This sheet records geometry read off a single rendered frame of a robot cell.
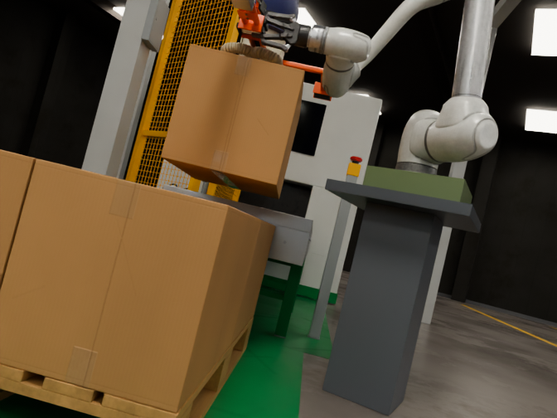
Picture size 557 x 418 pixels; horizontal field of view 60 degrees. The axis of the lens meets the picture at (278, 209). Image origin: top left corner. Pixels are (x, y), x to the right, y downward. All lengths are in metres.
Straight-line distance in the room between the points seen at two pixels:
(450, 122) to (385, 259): 0.52
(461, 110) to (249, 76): 0.72
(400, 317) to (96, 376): 1.09
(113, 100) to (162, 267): 2.32
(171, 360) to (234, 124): 0.91
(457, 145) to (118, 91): 2.14
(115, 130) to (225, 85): 1.55
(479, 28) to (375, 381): 1.26
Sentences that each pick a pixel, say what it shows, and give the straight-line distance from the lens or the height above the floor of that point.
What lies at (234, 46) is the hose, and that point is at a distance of 1.86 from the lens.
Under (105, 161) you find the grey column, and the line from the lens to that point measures 3.13.
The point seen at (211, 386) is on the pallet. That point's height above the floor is 0.03.
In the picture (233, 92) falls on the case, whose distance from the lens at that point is 1.68.
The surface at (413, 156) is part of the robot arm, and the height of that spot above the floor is 0.91.
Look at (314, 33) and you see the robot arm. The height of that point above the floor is 1.20.
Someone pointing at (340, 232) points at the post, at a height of 0.60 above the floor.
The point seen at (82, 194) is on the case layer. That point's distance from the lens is 1.01.
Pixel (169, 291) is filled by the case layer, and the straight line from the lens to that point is 0.95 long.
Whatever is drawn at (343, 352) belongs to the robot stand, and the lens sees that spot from 1.84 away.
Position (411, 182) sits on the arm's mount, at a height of 0.79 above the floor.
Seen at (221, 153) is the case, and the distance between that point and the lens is 1.63.
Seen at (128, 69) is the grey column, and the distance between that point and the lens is 3.22.
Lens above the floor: 0.51
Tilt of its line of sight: 3 degrees up
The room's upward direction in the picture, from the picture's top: 14 degrees clockwise
